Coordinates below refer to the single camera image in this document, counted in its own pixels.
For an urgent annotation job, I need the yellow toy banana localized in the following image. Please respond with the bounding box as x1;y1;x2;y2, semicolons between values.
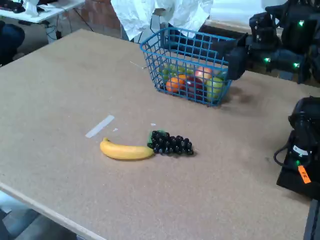
99;137;155;161

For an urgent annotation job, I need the green toy pear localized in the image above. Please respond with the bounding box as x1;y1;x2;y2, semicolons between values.
206;76;225;100

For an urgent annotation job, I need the red and yellow toy apple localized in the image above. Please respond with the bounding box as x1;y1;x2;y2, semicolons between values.
194;66;213;82

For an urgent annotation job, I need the wooden bench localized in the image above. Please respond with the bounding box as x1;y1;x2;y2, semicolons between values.
203;19;253;36

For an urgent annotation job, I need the dark red toy pomegranate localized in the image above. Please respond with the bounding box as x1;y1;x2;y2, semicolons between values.
184;76;205;100

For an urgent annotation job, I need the toy orange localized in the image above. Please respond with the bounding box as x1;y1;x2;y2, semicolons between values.
165;74;187;94

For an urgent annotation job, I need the round green toy fruit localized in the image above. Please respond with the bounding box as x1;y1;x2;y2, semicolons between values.
162;63;181;80

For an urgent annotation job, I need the black toy grapes bunch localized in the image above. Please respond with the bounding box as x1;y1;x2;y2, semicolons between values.
146;128;195;156

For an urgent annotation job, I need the orange label tag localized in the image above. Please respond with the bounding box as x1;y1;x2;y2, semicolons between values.
297;164;312;185

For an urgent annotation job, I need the long white tape strip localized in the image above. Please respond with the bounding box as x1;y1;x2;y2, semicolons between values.
84;114;115;139

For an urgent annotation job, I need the white background table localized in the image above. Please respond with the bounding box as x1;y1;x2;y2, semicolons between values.
0;0;86;25

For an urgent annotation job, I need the white paper item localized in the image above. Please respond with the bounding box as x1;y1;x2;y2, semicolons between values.
23;0;40;17

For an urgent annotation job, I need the person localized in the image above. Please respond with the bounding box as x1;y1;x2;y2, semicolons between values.
0;21;26;67

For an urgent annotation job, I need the blue wire basket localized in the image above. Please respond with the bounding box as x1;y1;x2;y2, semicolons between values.
139;26;237;108

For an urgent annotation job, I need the black cable at arm base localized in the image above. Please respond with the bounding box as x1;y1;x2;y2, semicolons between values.
273;143;292;167

